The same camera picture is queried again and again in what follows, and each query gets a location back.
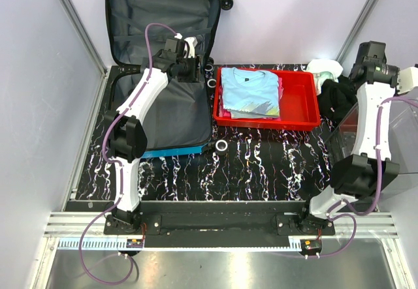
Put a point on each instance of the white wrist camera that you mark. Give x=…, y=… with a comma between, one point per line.
x=407, y=80
x=190, y=45

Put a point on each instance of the magenta cloth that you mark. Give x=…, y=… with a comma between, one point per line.
x=281, y=86

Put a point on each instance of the clear plastic container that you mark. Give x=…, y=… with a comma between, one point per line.
x=402, y=143

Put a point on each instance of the light blue denim garment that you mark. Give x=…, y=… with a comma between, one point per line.
x=222, y=112

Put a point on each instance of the red plastic bin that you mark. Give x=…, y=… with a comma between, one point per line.
x=298, y=105

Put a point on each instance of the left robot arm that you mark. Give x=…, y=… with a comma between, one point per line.
x=125, y=141

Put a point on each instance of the light blue t-shirt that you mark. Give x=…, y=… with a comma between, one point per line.
x=240, y=75

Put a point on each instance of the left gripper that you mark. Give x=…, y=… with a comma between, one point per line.
x=196, y=68

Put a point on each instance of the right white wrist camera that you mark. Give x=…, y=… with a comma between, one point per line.
x=407, y=80

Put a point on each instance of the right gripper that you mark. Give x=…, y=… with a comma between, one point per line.
x=398, y=75

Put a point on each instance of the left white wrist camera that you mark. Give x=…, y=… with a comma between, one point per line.
x=190, y=45

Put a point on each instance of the black cloth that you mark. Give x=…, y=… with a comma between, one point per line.
x=336, y=99

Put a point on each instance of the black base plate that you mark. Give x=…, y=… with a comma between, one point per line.
x=216, y=241

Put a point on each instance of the blue hard-shell suitcase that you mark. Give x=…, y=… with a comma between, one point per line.
x=179, y=121

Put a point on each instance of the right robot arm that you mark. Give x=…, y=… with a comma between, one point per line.
x=356, y=182

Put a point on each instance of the white cloth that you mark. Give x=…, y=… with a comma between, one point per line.
x=324, y=69

